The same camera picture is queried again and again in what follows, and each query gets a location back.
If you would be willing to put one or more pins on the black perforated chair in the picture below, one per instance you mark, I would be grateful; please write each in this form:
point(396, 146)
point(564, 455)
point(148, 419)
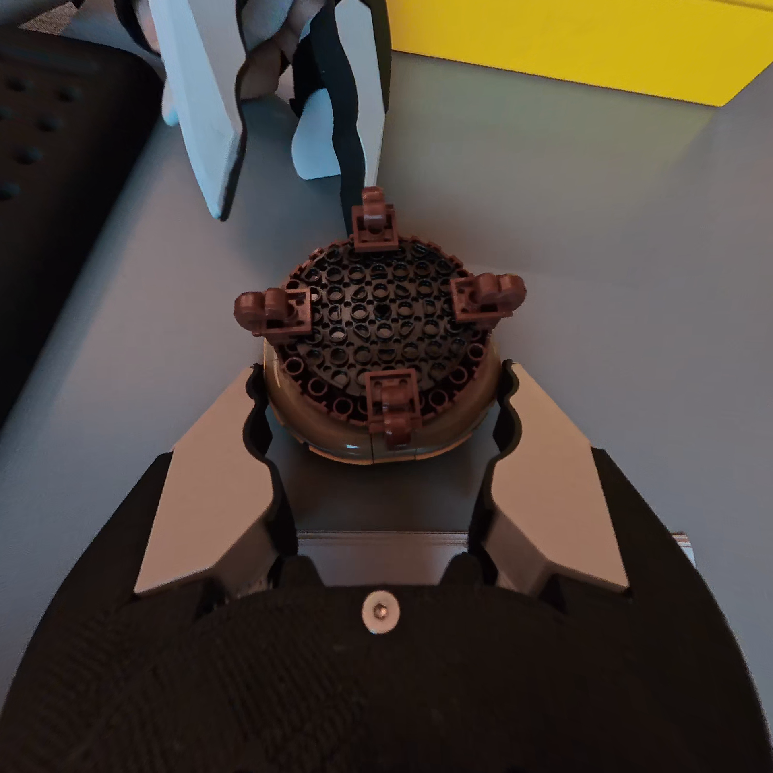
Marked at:
point(60, 181)

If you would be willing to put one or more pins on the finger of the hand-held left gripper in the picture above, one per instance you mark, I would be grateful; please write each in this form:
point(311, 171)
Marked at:
point(199, 108)
point(317, 145)

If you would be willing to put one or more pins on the yellow box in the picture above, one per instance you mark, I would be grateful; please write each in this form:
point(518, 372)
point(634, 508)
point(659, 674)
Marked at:
point(573, 42)

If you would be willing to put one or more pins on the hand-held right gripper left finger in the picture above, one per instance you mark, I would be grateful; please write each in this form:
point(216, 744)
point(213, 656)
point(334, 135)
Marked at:
point(205, 507)

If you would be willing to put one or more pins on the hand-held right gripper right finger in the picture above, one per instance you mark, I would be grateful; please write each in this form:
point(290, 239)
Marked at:
point(549, 507)

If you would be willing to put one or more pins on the tan and brown brick model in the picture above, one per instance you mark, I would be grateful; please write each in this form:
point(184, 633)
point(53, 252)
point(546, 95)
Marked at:
point(374, 314)

